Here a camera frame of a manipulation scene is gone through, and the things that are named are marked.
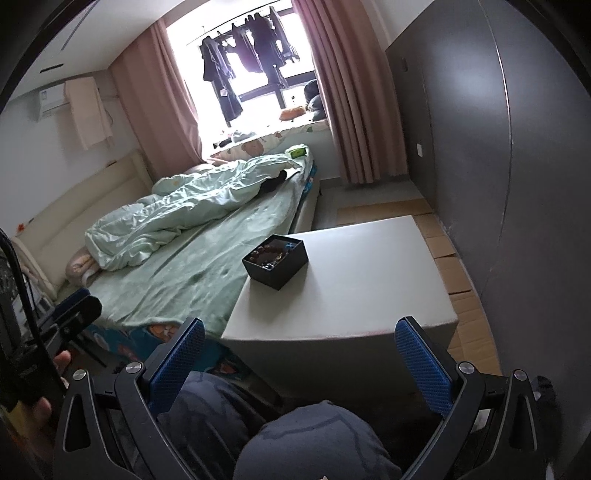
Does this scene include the pink curtain right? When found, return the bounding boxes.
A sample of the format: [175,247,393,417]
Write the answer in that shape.
[294,1,408,184]

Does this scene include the person's left hand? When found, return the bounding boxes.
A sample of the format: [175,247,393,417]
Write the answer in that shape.
[34,350,71,424]

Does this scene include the hanging dark clothes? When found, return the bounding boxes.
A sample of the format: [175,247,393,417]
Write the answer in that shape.
[199,7,300,124]

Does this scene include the bed with green sheet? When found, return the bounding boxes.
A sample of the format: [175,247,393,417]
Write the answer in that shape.
[89,148,315,338]

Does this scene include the brown rudraksha bead bracelet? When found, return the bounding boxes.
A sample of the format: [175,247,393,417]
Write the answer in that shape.
[250,244,288,269]

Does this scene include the black jewelry box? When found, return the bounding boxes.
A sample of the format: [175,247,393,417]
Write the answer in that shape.
[242,234,308,291]

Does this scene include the green quilt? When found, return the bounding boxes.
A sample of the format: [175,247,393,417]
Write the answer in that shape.
[84,153,312,271]

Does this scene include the pink curtain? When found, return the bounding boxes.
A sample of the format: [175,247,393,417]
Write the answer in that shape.
[294,1,408,184]
[109,19,204,179]

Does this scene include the green toy on bed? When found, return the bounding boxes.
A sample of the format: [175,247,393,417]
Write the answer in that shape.
[284,144,308,159]

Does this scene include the person's dark trousers legs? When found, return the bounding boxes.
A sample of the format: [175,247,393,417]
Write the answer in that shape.
[158,372,402,479]

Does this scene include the white low table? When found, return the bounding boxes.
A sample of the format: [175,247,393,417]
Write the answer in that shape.
[221,216,458,400]

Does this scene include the pink curtain left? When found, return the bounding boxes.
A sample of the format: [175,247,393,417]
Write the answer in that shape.
[109,19,204,179]

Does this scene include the black item on bed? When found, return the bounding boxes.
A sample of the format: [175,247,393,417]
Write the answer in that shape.
[259,170,287,195]

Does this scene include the beige headboard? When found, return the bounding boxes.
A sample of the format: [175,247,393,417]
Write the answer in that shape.
[12,150,153,301]

